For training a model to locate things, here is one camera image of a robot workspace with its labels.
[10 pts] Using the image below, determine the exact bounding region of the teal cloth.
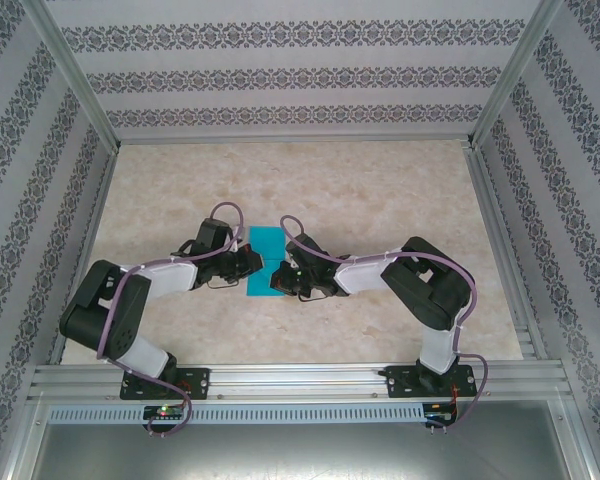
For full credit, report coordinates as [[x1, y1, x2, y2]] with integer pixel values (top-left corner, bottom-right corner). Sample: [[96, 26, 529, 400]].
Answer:
[[244, 225, 287, 299]]

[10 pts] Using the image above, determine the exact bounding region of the grey metal sheet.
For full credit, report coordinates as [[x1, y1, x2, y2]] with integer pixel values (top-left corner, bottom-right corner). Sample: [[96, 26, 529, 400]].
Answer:
[[27, 422, 589, 480]]

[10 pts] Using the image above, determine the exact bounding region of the wide aluminium mounting rail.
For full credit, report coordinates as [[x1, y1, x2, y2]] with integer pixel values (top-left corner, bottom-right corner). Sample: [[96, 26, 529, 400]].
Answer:
[[27, 362, 574, 402]]

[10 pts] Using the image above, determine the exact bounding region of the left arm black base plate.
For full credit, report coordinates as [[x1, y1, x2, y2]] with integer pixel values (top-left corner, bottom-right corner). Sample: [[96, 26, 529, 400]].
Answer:
[[120, 367, 212, 402]]

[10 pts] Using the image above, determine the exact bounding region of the thin aluminium cross rail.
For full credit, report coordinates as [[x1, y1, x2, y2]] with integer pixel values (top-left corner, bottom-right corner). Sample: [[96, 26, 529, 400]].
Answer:
[[113, 132, 476, 146]]

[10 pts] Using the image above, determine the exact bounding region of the slotted grey cable duct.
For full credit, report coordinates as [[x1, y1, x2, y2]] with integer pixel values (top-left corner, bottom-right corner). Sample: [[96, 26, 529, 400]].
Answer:
[[47, 402, 427, 424]]

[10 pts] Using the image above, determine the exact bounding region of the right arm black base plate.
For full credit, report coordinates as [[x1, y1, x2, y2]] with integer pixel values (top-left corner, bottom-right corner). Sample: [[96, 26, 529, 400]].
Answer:
[[383, 364, 476, 400]]

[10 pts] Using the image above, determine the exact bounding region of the aluminium side rail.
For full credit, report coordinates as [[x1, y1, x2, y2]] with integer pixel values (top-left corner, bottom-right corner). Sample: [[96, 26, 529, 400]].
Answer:
[[464, 144, 549, 361], [47, 144, 121, 366]]

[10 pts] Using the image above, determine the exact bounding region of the aluminium frame post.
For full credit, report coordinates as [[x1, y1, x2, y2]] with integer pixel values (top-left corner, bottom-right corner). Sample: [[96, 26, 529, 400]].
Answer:
[[467, 0, 566, 149], [27, 0, 121, 151]]

